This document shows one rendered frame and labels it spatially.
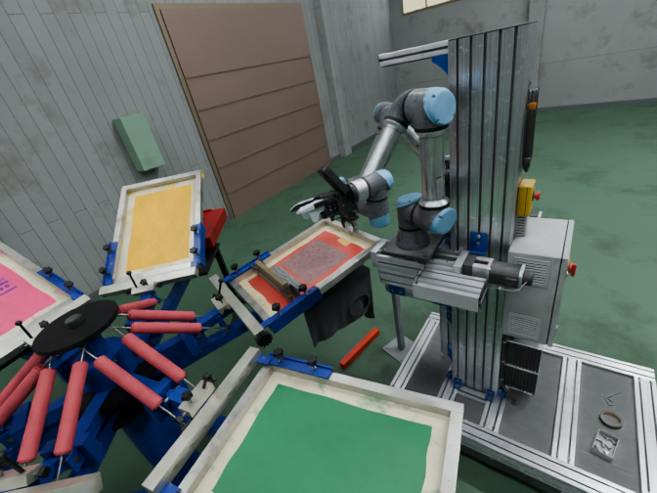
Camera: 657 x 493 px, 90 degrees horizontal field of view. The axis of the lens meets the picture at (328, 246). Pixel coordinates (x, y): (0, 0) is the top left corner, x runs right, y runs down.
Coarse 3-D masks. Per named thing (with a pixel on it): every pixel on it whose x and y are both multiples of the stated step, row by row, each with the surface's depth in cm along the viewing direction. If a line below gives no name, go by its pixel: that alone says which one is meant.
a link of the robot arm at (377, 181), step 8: (368, 176) 108; (376, 176) 108; (384, 176) 109; (368, 184) 107; (376, 184) 108; (384, 184) 109; (392, 184) 111; (376, 192) 109; (384, 192) 110; (368, 200) 113; (376, 200) 111
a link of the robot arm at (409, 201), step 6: (402, 198) 141; (408, 198) 138; (414, 198) 136; (420, 198) 136; (402, 204) 138; (408, 204) 136; (414, 204) 135; (402, 210) 139; (408, 210) 137; (414, 210) 134; (402, 216) 141; (408, 216) 137; (402, 222) 142; (408, 222) 140; (408, 228) 142; (414, 228) 141
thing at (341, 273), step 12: (312, 228) 221; (336, 228) 217; (300, 240) 218; (372, 240) 188; (276, 252) 209; (348, 264) 176; (360, 264) 178; (240, 276) 200; (336, 276) 171; (240, 288) 188; (324, 288) 168; (252, 300) 175; (264, 312) 164
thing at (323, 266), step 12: (324, 252) 199; (336, 252) 195; (348, 252) 191; (312, 264) 192; (324, 264) 189; (336, 264) 185; (300, 276) 186; (312, 276) 183; (324, 276) 180; (276, 300) 175
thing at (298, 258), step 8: (328, 232) 217; (312, 240) 215; (320, 240) 212; (328, 240) 209; (336, 240) 206; (304, 248) 209; (312, 248) 206; (320, 248) 204; (328, 248) 201; (288, 256) 207; (296, 256) 204; (304, 256) 202; (312, 256) 199; (280, 264) 203; (288, 264) 200; (296, 264) 197; (304, 264) 195; (288, 272) 193; (256, 280) 196; (264, 280) 194; (256, 288) 190; (264, 288) 187; (272, 288) 185
